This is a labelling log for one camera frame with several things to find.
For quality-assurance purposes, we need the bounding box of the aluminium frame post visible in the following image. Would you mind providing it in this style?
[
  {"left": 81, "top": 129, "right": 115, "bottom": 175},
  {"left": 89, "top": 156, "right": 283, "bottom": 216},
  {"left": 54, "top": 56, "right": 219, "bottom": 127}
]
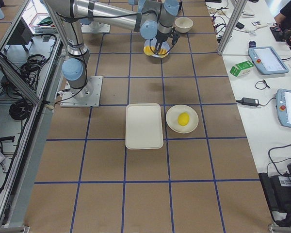
[{"left": 218, "top": 0, "right": 247, "bottom": 55}]

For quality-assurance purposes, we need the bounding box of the cream bowl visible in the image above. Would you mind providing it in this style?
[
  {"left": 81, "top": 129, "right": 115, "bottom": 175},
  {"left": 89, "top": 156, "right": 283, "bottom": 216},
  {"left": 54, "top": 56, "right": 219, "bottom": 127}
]
[{"left": 175, "top": 17, "right": 194, "bottom": 33}]

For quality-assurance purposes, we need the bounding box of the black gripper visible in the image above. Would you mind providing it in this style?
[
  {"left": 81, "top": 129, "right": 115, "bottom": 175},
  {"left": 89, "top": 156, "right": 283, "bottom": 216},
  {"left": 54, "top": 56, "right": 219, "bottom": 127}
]
[{"left": 154, "top": 31, "right": 172, "bottom": 54}]

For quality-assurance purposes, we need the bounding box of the yellow lemon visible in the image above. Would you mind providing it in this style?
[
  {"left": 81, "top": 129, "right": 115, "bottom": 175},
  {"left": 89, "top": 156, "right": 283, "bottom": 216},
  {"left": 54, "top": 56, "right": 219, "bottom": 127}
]
[{"left": 178, "top": 112, "right": 190, "bottom": 126}]

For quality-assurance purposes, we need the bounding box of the green white carton box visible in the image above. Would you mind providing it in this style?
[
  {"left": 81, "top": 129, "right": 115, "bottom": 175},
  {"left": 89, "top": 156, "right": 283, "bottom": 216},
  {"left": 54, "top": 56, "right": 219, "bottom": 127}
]
[{"left": 229, "top": 60, "right": 254, "bottom": 77}]

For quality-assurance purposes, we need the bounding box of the black power adapter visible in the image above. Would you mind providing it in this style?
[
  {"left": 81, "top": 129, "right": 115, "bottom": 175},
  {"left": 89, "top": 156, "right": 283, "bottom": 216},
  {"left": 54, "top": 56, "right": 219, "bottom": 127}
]
[{"left": 242, "top": 98, "right": 259, "bottom": 107}]

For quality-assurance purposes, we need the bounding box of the person at desk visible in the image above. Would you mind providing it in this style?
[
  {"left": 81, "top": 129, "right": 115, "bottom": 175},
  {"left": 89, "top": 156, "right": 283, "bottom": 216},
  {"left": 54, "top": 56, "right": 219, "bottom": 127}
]
[{"left": 273, "top": 0, "right": 291, "bottom": 49}]

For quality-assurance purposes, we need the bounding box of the near teach pendant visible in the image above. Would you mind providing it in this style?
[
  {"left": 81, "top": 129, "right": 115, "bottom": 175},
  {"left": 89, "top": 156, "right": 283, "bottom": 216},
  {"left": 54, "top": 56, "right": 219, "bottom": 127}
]
[{"left": 276, "top": 89, "right": 291, "bottom": 128}]

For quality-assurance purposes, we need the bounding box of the cream rectangular tray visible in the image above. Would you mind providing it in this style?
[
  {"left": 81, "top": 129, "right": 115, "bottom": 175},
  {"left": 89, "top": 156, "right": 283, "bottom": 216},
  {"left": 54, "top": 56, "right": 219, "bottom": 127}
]
[{"left": 125, "top": 103, "right": 163, "bottom": 150}]

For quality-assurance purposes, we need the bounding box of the far teach pendant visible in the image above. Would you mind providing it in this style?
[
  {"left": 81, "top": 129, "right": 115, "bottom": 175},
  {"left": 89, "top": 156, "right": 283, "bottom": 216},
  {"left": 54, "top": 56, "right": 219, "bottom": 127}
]
[{"left": 248, "top": 47, "right": 289, "bottom": 75}]

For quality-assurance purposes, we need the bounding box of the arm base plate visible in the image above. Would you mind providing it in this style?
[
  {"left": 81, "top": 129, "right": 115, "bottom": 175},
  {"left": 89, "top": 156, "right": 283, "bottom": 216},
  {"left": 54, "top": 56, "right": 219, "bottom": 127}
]
[
  {"left": 60, "top": 76, "right": 103, "bottom": 107},
  {"left": 81, "top": 24, "right": 111, "bottom": 34}
]

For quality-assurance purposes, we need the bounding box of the blue plate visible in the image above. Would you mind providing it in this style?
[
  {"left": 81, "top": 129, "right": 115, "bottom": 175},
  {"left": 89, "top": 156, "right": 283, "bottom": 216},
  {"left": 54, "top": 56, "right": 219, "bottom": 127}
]
[{"left": 143, "top": 38, "right": 170, "bottom": 58}]

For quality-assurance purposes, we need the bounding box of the cream plate under lemon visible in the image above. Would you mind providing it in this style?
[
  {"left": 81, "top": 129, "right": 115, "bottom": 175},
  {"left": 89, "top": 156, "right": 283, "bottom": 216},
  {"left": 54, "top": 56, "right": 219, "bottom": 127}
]
[{"left": 166, "top": 105, "right": 199, "bottom": 133}]

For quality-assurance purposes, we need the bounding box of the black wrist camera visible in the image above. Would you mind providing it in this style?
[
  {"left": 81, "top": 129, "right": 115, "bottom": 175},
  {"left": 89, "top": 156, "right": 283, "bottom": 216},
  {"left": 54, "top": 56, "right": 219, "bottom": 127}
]
[{"left": 170, "top": 27, "right": 180, "bottom": 46}]

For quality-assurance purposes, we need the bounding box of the teach pendant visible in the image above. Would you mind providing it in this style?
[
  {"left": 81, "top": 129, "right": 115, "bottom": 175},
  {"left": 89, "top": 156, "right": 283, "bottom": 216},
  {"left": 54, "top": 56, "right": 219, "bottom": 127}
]
[
  {"left": 276, "top": 89, "right": 291, "bottom": 128},
  {"left": 248, "top": 47, "right": 289, "bottom": 75}
]

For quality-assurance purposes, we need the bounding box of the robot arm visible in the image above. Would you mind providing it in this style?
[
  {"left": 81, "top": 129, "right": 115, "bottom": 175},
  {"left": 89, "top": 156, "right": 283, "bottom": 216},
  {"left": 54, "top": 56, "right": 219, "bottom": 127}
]
[
  {"left": 45, "top": 0, "right": 180, "bottom": 99},
  {"left": 80, "top": 18, "right": 104, "bottom": 28}
]

